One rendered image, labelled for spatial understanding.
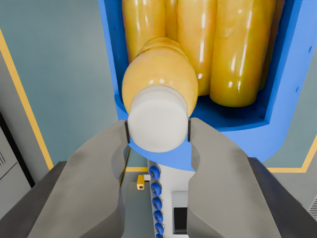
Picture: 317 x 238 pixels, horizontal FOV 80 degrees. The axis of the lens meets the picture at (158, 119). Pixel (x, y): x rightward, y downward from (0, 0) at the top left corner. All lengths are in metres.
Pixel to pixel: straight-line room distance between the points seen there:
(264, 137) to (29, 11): 1.58
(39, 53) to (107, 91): 0.54
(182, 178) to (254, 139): 0.48
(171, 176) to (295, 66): 0.54
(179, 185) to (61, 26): 1.28
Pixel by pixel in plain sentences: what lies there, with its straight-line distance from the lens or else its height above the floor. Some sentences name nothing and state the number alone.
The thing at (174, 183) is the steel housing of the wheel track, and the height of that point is 0.93.
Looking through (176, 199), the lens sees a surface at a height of 0.96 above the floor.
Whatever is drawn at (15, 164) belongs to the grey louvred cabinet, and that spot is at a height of 0.13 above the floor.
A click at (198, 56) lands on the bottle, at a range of 0.32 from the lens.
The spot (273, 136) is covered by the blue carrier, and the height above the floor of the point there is 1.21.
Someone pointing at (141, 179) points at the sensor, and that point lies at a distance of 0.72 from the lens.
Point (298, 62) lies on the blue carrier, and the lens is 0.24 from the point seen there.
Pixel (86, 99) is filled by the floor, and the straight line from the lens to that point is 1.66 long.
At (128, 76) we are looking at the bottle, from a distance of 0.16.
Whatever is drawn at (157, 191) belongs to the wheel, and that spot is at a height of 0.98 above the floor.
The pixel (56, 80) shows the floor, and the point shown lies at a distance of 1.70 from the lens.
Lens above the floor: 1.41
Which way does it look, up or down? 61 degrees down
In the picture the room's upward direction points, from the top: 176 degrees counter-clockwise
